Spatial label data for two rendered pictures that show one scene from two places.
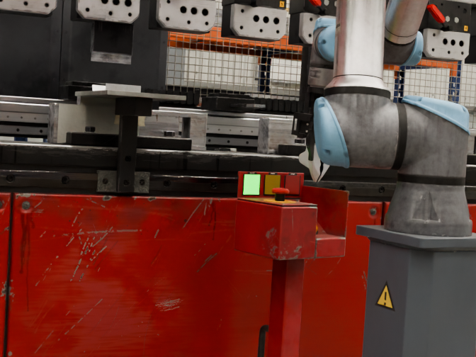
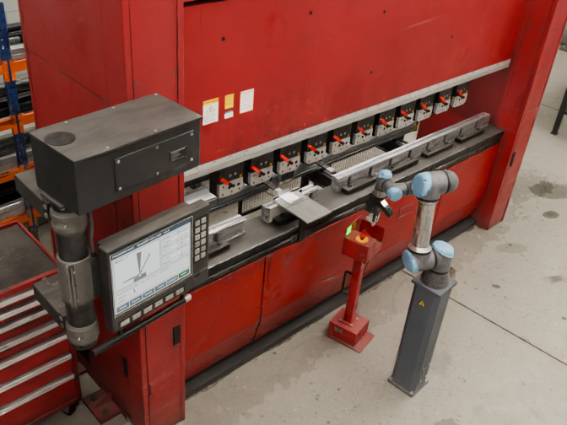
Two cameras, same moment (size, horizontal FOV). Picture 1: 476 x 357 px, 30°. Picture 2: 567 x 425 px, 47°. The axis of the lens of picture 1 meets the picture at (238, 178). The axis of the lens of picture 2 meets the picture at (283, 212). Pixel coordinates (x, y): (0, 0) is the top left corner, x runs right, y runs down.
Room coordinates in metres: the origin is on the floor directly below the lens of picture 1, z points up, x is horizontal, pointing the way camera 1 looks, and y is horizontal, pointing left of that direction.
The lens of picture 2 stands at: (-0.71, 1.39, 2.88)
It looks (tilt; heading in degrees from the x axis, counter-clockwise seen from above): 33 degrees down; 340
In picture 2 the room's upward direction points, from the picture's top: 6 degrees clockwise
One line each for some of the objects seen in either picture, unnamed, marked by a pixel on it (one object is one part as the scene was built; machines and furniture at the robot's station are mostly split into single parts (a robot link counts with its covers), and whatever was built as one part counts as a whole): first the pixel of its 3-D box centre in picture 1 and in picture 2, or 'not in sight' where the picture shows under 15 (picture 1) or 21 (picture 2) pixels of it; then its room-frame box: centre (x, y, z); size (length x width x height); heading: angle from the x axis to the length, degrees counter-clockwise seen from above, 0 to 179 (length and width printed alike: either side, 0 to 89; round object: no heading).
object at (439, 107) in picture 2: not in sight; (439, 99); (2.76, -0.92, 1.26); 0.15 x 0.09 x 0.17; 115
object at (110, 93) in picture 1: (128, 95); (302, 207); (2.04, 0.26, 1.00); 0.26 x 0.18 x 0.01; 25
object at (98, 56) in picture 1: (112, 42); (286, 174); (2.17, 0.33, 1.13); 0.10 x 0.02 x 0.10; 115
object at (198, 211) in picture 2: not in sight; (153, 260); (1.17, 1.18, 1.42); 0.45 x 0.12 x 0.36; 121
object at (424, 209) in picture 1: (429, 202); (436, 272); (1.55, -0.34, 0.82); 0.15 x 0.15 x 0.10
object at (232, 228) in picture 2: not in sight; (204, 239); (1.94, 0.82, 0.92); 0.50 x 0.06 x 0.10; 115
